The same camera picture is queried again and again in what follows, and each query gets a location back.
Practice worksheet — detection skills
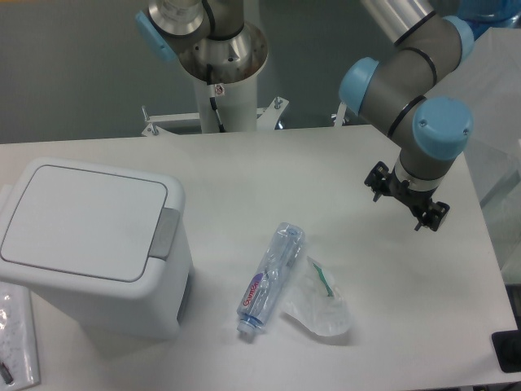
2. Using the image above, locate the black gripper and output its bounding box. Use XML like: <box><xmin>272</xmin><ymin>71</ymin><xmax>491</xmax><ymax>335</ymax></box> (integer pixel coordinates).
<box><xmin>364</xmin><ymin>161</ymin><xmax>450</xmax><ymax>231</ymax></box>

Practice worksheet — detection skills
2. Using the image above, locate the clear crushed water bottle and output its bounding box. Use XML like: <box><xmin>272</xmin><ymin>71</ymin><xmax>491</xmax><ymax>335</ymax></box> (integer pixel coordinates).
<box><xmin>237</xmin><ymin>222</ymin><xmax>305</xmax><ymax>336</ymax></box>

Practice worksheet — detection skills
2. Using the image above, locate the black device at edge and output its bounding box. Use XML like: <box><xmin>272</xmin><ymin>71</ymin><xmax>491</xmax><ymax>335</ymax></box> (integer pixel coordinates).
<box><xmin>492</xmin><ymin>330</ymin><xmax>520</xmax><ymax>373</ymax></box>

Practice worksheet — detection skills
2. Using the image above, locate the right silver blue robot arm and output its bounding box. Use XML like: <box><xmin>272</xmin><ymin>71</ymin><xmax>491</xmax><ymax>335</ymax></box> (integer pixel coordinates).
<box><xmin>339</xmin><ymin>1</ymin><xmax>475</xmax><ymax>231</ymax></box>

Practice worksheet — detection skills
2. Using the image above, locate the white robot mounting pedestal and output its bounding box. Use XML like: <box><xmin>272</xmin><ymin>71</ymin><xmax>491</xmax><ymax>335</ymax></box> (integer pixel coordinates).
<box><xmin>142</xmin><ymin>78</ymin><xmax>289</xmax><ymax>136</ymax></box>

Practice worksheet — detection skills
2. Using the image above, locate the crumpled clear plastic bag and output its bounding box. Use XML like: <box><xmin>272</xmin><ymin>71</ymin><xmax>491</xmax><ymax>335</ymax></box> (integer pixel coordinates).
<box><xmin>280</xmin><ymin>257</ymin><xmax>352</xmax><ymax>337</ymax></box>

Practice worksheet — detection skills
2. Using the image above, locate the clear plastic tray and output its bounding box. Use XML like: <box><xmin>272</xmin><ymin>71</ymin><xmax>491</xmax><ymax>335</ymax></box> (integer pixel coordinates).
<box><xmin>1</xmin><ymin>282</ymin><xmax>41</xmax><ymax>390</ymax></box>

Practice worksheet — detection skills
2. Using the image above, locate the white plastic trash can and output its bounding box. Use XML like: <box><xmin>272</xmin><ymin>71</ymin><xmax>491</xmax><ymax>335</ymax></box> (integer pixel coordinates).
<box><xmin>1</xmin><ymin>157</ymin><xmax>194</xmax><ymax>340</ymax></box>

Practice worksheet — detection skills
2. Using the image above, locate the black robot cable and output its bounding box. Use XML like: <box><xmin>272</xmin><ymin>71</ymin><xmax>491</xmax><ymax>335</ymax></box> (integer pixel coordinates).
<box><xmin>205</xmin><ymin>63</ymin><xmax>227</xmax><ymax>134</ymax></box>

